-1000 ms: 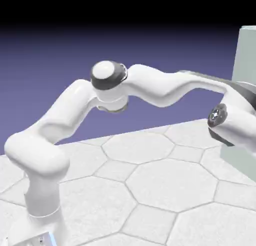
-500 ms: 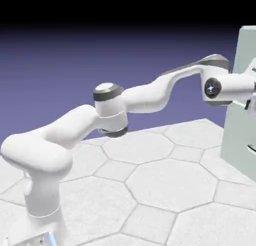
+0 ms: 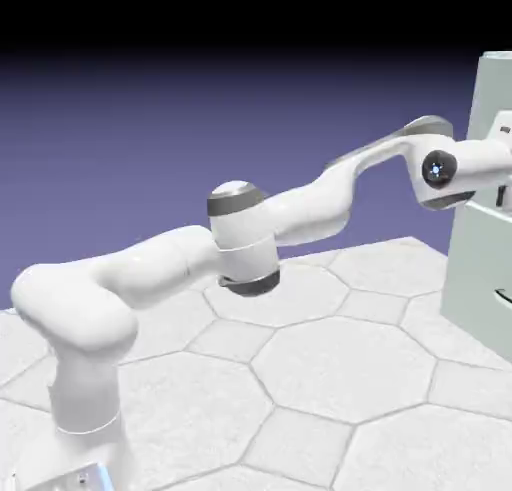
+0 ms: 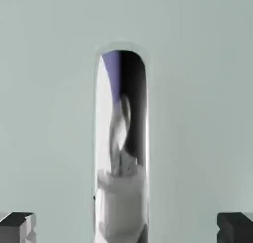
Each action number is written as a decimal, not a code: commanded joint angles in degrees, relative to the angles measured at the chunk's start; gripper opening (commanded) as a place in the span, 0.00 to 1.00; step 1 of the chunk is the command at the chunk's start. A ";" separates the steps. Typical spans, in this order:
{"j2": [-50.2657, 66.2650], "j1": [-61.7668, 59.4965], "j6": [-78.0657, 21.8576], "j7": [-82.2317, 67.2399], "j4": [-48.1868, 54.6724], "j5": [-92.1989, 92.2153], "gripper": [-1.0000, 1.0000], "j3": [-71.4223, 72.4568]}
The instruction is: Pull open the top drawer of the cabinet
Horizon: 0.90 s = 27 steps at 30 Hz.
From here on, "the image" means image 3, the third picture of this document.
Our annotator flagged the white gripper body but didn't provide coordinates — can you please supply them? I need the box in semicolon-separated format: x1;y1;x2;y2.
494;181;512;214

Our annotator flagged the pale grey-green drawer front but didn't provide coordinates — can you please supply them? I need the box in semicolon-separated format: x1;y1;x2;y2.
465;53;512;207
439;201;512;355

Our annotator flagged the pale grey-green cabinet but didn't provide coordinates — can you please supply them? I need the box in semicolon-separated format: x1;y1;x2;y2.
439;50;512;355

